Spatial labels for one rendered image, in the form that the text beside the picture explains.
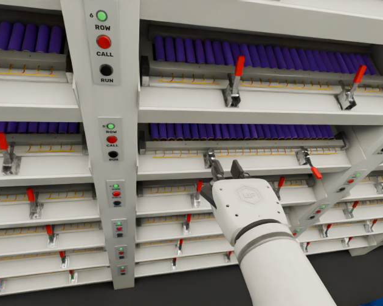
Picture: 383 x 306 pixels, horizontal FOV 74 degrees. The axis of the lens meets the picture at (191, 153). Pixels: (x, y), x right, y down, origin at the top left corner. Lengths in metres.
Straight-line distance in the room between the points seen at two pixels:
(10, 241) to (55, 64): 0.64
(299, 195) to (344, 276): 0.98
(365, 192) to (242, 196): 0.77
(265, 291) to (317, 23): 0.39
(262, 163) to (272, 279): 0.42
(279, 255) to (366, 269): 1.65
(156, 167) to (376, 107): 0.52
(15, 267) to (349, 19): 1.19
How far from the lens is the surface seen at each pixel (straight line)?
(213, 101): 0.50
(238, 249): 0.37
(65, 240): 0.96
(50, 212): 0.80
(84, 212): 0.78
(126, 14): 0.39
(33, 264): 1.17
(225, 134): 0.67
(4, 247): 1.01
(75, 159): 0.63
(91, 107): 0.47
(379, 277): 2.01
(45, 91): 0.50
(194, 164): 0.63
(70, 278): 1.30
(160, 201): 0.78
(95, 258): 1.12
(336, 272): 1.85
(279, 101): 0.57
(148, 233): 0.94
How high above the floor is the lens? 1.40
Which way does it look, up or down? 47 degrees down
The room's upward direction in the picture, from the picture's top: 14 degrees clockwise
